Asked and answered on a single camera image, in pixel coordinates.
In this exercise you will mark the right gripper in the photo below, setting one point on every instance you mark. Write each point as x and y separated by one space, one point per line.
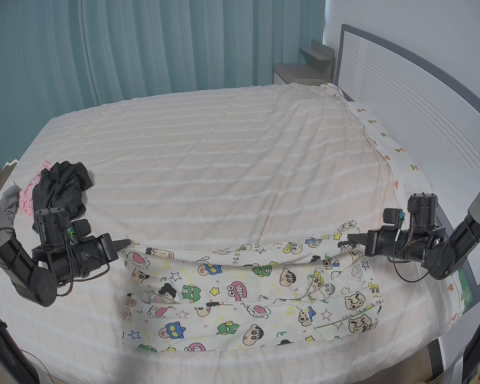
393 243

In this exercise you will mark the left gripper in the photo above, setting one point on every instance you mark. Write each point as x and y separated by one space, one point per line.
90 257

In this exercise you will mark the white printed pyjama top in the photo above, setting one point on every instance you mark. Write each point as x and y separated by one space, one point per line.
243 300

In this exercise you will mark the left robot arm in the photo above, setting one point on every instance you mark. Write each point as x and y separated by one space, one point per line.
30 273

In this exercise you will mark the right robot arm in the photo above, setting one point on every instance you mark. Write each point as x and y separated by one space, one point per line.
453 247

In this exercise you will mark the bed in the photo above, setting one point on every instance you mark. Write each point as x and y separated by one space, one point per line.
225 150

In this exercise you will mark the black garment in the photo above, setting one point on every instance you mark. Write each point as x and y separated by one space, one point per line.
63 187

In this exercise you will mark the pink garment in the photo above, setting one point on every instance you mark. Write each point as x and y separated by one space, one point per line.
27 198

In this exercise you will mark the white printed pillow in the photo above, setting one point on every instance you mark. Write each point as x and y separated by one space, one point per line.
397 150

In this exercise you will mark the grey and white garment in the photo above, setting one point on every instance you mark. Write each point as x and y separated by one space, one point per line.
9 202

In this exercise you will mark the pale grey bedside table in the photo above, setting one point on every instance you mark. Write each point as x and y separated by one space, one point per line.
296 71

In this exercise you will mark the blue-green curtain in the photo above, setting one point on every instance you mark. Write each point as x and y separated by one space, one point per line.
150 48

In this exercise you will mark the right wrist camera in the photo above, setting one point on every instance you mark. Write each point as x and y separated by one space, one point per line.
392 217

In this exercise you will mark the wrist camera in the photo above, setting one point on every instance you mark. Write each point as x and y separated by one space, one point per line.
80 228
392 217

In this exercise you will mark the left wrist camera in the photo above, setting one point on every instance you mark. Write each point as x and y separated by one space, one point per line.
80 228

